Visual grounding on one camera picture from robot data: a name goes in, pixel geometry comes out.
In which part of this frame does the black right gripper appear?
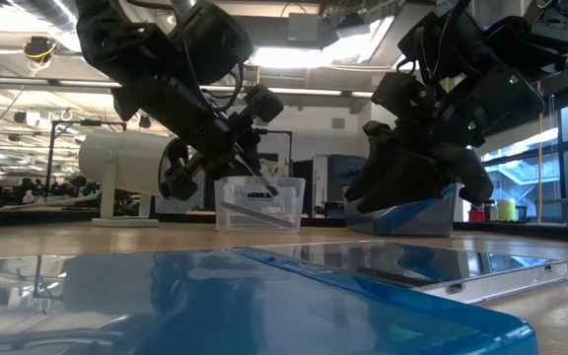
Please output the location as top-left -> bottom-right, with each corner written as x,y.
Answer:
345,115 -> 496,214

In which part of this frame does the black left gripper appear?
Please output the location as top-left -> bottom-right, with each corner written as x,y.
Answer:
138,73 -> 266,202

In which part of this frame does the blue jewel case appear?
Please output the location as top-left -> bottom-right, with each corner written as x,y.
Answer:
350,182 -> 459,236

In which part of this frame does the clear black jewel case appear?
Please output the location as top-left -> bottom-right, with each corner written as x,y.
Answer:
258,240 -> 568,305
219,199 -> 298,231
237,147 -> 281,199

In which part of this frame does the blue plastic lid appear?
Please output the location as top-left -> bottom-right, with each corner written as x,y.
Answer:
0,248 -> 540,355

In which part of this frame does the black cabinet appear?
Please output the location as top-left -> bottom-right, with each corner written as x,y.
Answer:
291,153 -> 367,219

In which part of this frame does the grey translucent plastic bin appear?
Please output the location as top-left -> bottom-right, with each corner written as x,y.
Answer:
343,181 -> 461,238

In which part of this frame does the clear plastic bin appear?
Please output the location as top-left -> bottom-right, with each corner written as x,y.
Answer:
213,176 -> 307,234

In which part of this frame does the white cylindrical projector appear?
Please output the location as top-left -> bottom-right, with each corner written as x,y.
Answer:
77,128 -> 191,229

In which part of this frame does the yellow-green cylinder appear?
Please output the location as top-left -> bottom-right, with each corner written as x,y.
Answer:
496,197 -> 518,223

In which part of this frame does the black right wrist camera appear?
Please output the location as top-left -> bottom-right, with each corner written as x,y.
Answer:
370,72 -> 436,119

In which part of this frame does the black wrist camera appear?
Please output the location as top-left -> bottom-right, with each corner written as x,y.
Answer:
370,72 -> 436,119
243,83 -> 286,124

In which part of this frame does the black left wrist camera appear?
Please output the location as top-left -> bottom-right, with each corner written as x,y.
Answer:
243,83 -> 286,124

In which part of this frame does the black metal stand frame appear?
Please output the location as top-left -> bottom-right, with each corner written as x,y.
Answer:
45,119 -> 128,196

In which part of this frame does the yellow hanging cord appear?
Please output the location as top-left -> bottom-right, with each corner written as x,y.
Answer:
534,83 -> 545,226

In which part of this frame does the black yellow ceiling cable reel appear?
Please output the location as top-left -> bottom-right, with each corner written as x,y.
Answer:
22,35 -> 58,64

